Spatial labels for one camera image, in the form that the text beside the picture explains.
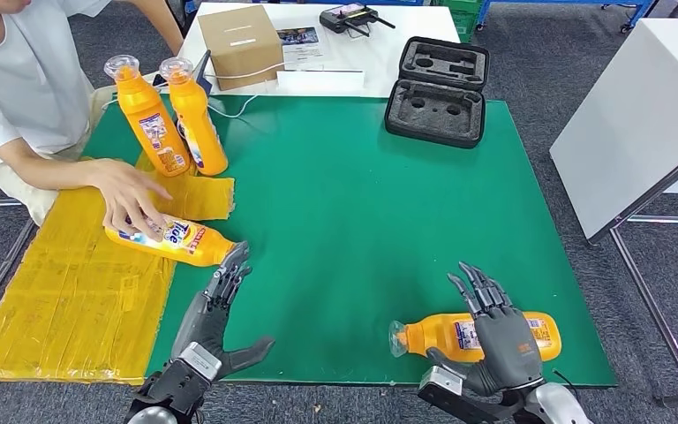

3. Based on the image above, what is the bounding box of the person's right hand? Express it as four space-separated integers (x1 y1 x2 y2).
84 157 174 244

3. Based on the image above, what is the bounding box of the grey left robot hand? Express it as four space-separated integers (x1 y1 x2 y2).
170 240 275 382

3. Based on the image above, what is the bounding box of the tablet in blue case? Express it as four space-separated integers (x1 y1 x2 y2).
191 49 214 98

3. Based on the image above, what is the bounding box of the white charging cable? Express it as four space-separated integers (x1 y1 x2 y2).
103 58 288 120

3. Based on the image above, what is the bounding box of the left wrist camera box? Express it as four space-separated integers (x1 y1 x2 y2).
177 342 223 382

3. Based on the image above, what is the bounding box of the green plastic crate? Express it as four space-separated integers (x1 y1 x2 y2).
438 0 486 44

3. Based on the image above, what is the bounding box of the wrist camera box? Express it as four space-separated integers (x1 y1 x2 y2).
418 365 524 424
177 342 223 382

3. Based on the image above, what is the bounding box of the orange detergent bottle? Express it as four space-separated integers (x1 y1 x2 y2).
388 311 563 363
104 213 239 269
103 54 192 178
159 57 230 178

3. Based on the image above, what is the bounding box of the black remote controller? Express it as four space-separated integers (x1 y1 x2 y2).
320 3 397 38

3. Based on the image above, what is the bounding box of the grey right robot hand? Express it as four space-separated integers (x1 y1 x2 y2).
426 261 545 398

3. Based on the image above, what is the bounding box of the black foam-lined case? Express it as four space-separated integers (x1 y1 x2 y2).
384 36 491 150

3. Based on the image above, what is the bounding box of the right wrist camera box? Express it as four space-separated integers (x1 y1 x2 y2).
418 365 524 424

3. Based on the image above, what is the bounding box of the printed leaflet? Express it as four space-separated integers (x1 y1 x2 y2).
275 26 326 60

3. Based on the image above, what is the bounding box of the brown cardboard box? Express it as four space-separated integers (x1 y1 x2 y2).
198 4 286 93

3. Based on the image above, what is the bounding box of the white tilted table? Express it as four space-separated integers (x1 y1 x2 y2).
549 17 678 241

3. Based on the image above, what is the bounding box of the white flat box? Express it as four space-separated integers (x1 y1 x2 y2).
275 70 366 96

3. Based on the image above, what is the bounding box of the yellow taped cardboard sheet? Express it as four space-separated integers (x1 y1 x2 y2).
0 153 237 386

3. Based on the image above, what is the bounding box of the person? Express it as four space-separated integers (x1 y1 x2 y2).
0 0 185 243

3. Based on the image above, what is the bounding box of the blue metal rack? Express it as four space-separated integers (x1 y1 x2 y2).
476 0 655 34

